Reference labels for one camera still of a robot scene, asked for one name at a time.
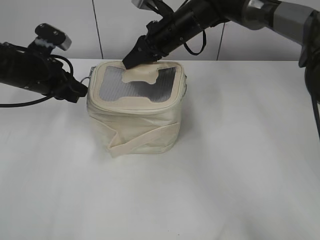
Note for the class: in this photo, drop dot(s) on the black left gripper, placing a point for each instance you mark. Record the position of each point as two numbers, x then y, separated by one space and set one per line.
61 76

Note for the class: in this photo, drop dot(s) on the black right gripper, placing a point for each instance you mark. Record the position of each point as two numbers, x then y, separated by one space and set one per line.
160 41

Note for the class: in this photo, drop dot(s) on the cream fabric zipper bag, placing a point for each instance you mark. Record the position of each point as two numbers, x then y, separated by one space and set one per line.
138 110

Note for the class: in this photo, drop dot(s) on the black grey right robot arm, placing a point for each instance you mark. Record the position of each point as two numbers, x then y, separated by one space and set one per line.
298 23

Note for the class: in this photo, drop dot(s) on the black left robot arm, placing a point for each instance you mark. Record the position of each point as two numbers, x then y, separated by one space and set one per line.
37 70

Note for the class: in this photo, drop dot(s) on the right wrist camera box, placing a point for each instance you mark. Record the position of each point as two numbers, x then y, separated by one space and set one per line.
144 4

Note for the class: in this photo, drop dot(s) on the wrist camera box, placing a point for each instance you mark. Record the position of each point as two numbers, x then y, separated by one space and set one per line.
54 36
144 4

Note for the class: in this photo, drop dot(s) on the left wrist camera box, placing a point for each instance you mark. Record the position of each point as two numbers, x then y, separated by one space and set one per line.
54 36

